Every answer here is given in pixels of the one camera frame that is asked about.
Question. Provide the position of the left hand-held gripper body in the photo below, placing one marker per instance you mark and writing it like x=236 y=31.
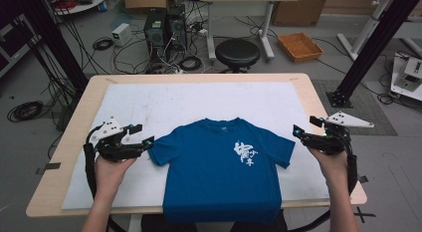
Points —
x=114 y=149

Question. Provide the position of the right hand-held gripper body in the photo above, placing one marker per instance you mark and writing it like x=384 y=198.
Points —
x=333 y=142

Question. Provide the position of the blue t-shirt with white print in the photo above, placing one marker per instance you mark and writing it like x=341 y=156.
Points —
x=205 y=172

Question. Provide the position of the person's right hand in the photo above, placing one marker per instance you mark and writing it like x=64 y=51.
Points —
x=335 y=167

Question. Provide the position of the person's left hand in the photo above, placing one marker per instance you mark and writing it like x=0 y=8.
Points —
x=109 y=175

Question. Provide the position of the grey floor mat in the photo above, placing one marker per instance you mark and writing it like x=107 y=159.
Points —
x=368 y=109

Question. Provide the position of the white foam table mat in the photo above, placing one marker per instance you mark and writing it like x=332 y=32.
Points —
x=199 y=99

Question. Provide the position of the orange plastic basket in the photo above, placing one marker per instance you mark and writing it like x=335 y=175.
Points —
x=300 y=46

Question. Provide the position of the black tape cross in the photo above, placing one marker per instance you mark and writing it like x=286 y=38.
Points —
x=363 y=214

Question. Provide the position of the small white power supply box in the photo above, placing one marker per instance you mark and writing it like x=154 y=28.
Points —
x=122 y=34

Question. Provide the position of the black computer tower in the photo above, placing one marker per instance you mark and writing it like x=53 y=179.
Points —
x=155 y=33
x=176 y=29

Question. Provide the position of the person's dark pants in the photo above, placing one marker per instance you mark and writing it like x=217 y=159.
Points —
x=258 y=225

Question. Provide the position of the white device on base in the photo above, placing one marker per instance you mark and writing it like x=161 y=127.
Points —
x=409 y=76

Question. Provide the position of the black round stool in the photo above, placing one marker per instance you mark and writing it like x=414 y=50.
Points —
x=237 y=52

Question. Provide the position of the white metal stand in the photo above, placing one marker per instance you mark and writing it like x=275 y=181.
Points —
x=368 y=26

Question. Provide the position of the large cardboard box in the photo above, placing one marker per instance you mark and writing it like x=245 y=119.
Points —
x=298 y=9

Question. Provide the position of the white power strip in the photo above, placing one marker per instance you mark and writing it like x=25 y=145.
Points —
x=201 y=31

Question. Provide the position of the open cardboard box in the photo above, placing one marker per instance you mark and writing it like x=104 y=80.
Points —
x=146 y=0

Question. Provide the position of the round white table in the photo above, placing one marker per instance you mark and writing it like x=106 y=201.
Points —
x=83 y=4

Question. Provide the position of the black metal frame post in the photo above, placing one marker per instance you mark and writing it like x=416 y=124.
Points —
x=56 y=43
x=375 y=46

